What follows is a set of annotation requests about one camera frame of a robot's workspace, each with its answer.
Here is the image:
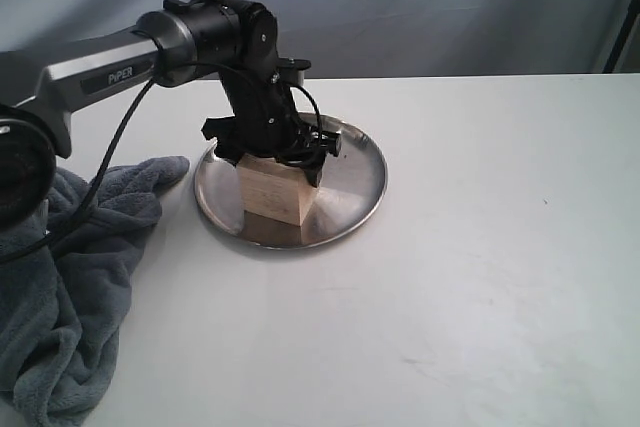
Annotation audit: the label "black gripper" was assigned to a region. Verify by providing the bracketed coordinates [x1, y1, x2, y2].
[201, 66, 341, 188]

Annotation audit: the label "round stainless steel plate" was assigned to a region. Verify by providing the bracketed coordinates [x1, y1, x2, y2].
[193, 115, 388, 250]

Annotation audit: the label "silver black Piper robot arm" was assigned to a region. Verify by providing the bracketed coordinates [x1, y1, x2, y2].
[1, 0, 341, 229]

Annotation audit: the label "light wooden cube block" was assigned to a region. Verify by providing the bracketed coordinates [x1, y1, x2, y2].
[236, 154, 318, 226]

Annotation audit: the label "grey fabric backdrop curtain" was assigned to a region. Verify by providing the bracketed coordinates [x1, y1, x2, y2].
[0, 0, 640, 82]

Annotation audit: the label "grey-blue fleece towel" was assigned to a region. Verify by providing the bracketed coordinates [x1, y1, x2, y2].
[1, 156, 190, 426]

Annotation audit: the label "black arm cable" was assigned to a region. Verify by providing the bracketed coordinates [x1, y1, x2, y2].
[0, 0, 324, 263]

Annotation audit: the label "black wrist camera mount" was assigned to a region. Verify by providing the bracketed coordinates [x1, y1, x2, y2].
[277, 57, 311, 86]

